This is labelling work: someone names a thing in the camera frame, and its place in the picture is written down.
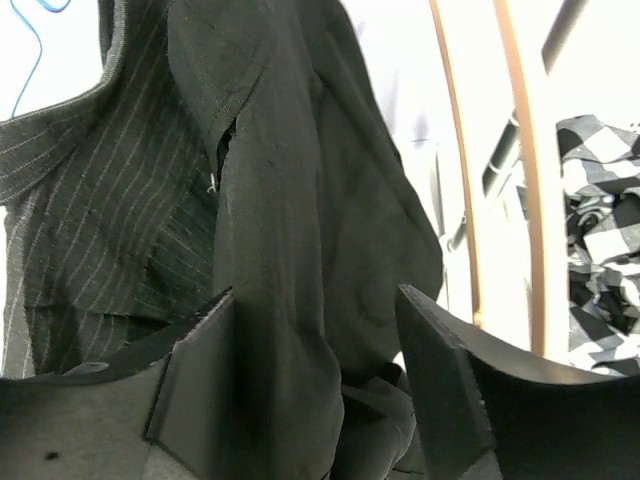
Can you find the blue wire hanger right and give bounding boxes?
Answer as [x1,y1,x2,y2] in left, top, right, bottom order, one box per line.
[9,0,76,119]

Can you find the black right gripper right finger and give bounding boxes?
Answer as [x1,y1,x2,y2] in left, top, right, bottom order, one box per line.
[395,285,639,480]

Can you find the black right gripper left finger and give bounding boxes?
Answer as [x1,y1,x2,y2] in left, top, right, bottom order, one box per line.
[1,290,235,479]

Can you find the dark pinstriped shirt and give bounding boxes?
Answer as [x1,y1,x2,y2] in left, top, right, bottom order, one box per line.
[1,1,217,378]

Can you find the wooden hanger of checkered shirt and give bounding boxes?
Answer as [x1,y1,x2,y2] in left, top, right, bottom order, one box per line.
[429,1,557,358]

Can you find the metal clothes rack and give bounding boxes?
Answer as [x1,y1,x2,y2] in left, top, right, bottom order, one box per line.
[444,0,591,251]

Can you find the black white checkered shirt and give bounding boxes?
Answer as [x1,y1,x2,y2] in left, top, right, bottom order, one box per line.
[557,115,639,376]

